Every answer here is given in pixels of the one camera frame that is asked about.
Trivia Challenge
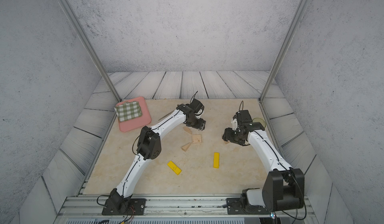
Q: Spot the green checkered cloth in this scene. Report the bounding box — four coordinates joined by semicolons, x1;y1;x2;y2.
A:
115;101;143;122

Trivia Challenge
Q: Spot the yellow block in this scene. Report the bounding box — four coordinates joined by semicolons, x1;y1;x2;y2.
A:
213;152;220;169
167;161;182;175

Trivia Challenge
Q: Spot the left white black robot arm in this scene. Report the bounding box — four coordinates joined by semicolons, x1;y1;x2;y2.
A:
102;100;206;216

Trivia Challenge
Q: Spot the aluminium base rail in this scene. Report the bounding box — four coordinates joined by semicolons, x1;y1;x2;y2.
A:
57;194;317;224

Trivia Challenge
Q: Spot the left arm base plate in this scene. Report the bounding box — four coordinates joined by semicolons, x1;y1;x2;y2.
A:
102;198;147;216

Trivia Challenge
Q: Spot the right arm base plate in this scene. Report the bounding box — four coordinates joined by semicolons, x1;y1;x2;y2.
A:
223;198;270;215

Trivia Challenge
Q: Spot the pink plastic tray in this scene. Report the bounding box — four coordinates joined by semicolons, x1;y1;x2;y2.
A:
114;97;152;132

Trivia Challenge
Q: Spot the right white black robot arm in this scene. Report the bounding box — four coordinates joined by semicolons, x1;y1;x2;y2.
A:
223;123;305;213

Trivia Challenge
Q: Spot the aluminium frame post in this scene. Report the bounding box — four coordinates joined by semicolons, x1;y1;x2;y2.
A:
57;0;122;102
259;0;310;103

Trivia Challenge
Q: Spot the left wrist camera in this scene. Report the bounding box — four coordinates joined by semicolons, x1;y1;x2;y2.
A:
189;99;205;117

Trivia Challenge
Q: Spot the left aluminium frame post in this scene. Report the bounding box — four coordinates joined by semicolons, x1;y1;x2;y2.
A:
57;0;122;102

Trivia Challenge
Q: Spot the green translucent cup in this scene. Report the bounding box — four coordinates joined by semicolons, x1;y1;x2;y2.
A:
253;118;267;128

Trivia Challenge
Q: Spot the yellow block right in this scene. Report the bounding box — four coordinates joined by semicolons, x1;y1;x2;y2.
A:
213;152;220;169

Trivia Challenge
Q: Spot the yellow block left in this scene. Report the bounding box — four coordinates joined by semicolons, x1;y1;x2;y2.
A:
167;161;182;175

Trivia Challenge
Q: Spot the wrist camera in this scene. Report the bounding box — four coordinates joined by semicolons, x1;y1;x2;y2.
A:
231;110;253;131
189;99;205;117

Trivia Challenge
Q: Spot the right aluminium frame post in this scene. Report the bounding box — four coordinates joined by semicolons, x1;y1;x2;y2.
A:
259;0;310;103

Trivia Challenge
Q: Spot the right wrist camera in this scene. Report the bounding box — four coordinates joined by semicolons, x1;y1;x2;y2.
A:
231;110;253;131

